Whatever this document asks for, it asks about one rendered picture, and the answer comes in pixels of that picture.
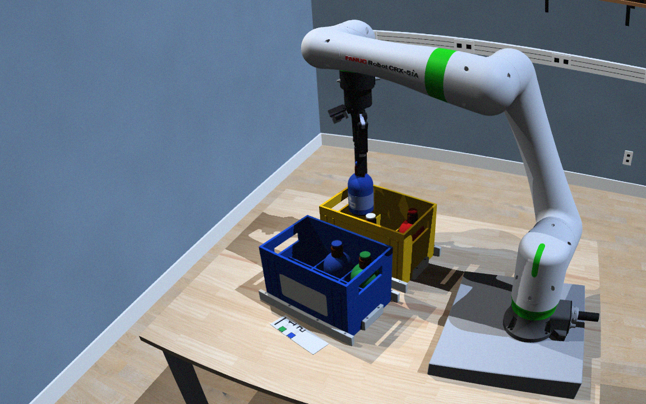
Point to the white paper pick list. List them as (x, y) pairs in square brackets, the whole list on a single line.
[(299, 334)]

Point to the green bottle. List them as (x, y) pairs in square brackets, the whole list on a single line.
[(364, 261)]

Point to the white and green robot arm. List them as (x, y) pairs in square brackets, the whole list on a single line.
[(503, 82)]

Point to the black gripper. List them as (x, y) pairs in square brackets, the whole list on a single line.
[(360, 100)]

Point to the yellow divided crate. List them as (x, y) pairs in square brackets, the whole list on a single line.
[(391, 209)]

